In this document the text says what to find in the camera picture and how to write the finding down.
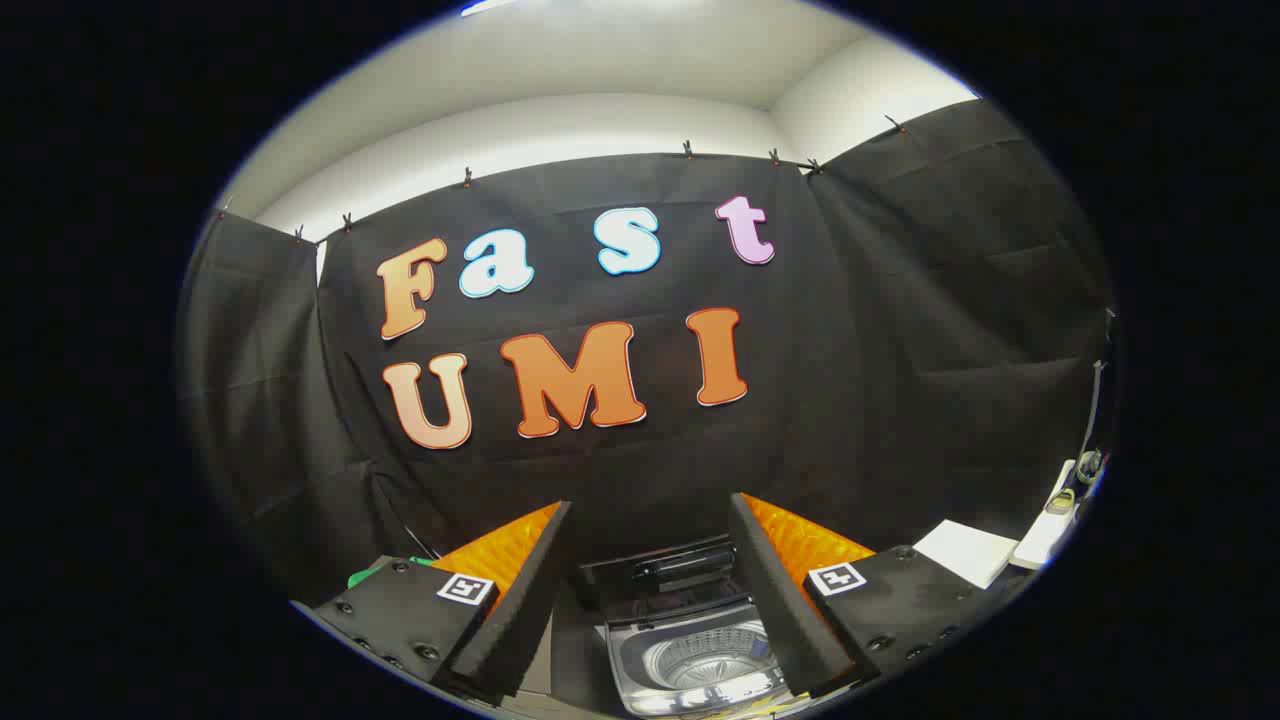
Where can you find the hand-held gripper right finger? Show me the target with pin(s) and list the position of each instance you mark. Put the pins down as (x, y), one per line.
(780, 600)

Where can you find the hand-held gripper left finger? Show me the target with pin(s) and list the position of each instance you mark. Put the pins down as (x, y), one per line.
(520, 610)

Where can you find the small grey washing machine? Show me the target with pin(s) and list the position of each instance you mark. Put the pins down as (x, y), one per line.
(700, 660)

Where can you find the green buttoned garment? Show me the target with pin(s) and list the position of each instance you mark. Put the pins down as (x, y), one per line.
(365, 577)

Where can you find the white flat board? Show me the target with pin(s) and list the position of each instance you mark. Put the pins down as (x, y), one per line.
(965, 552)

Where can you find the white plastic object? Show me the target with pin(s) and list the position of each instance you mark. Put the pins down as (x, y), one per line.
(1045, 535)

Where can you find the black backdrop cloth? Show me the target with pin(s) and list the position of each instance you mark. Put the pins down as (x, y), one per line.
(900, 350)

